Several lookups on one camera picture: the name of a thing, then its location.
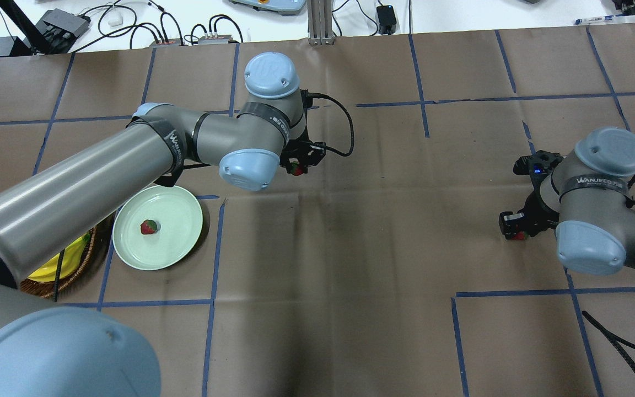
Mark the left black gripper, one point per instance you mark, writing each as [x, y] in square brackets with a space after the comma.
[291, 159]

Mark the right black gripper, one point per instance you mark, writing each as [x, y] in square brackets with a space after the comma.
[533, 212]

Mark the strawberry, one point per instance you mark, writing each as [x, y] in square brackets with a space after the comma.
[518, 236]
[296, 169]
[149, 227]

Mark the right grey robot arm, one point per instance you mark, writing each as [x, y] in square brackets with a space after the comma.
[585, 199]

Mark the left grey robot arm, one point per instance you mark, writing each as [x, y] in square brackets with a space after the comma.
[48, 349]

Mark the light green plate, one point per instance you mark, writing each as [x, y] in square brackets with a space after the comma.
[179, 215]

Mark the black power adapter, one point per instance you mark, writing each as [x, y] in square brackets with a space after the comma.
[386, 19]

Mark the black box device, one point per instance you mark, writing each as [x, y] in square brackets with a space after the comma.
[56, 22]

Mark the brown wicker basket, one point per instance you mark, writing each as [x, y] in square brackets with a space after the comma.
[61, 271]

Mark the aluminium frame post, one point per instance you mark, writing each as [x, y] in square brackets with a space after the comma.
[320, 30]

